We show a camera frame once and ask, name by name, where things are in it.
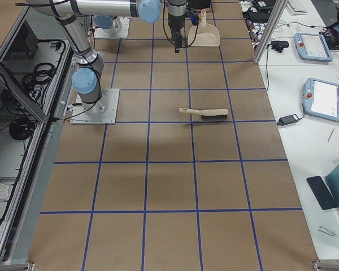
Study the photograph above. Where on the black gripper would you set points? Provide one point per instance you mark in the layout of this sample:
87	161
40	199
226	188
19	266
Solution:
175	23

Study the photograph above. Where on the beige plastic dustpan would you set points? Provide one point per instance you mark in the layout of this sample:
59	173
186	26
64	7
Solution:
204	34

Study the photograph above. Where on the white hand brush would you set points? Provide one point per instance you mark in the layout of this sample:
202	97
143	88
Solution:
209	114

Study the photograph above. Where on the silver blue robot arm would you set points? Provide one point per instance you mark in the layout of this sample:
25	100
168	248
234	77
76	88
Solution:
86	80
176	11

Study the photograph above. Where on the black trash bin bag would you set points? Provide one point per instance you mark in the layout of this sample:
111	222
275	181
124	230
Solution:
199	4

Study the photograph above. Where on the black webcam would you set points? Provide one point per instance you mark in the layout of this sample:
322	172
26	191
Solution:
279	46

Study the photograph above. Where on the black power brick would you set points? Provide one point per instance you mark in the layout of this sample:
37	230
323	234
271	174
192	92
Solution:
289	120

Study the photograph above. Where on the far teach pendant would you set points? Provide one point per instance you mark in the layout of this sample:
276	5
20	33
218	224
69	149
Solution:
312	47

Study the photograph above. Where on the teach pendant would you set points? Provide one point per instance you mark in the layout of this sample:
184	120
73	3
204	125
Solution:
312	47
321	99

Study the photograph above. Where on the near teach pendant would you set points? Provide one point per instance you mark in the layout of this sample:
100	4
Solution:
321	99

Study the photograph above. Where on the grey pen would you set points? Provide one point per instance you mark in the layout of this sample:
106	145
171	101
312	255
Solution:
330	135

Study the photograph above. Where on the black smartphone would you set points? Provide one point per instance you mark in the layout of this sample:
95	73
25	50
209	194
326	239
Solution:
321	193

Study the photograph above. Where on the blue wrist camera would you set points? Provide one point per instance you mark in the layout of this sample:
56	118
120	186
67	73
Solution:
193	15

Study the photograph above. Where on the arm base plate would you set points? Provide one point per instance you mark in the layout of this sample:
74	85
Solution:
104	111
109	27

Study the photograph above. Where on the aluminium frame post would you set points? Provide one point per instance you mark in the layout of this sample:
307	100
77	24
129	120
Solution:
274	18

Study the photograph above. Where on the aluminium side frame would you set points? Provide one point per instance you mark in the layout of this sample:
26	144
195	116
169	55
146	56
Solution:
27	38

